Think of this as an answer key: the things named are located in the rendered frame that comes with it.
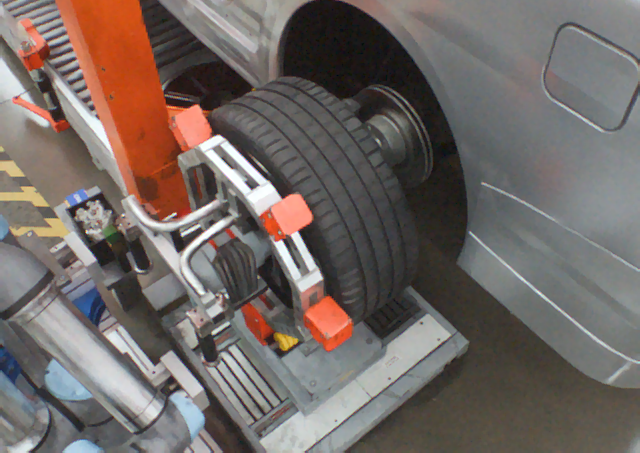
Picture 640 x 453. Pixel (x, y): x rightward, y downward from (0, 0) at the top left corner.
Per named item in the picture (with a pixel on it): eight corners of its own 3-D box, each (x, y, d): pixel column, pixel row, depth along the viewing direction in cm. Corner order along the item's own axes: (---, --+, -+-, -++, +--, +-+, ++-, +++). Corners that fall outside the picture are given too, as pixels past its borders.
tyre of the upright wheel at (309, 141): (322, 34, 139) (243, 113, 199) (232, 77, 130) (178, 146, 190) (463, 289, 145) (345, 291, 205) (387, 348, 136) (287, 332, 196)
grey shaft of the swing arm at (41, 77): (71, 130, 308) (34, 45, 269) (61, 135, 306) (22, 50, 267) (64, 120, 312) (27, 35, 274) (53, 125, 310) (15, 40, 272)
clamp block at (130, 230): (162, 225, 158) (157, 211, 154) (129, 243, 155) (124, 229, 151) (152, 213, 161) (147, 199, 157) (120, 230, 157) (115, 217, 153)
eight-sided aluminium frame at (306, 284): (327, 358, 169) (323, 233, 127) (307, 372, 167) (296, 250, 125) (218, 234, 197) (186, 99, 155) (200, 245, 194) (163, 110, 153)
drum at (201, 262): (278, 267, 164) (273, 233, 153) (208, 311, 156) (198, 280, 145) (247, 234, 171) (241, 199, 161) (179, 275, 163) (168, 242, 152)
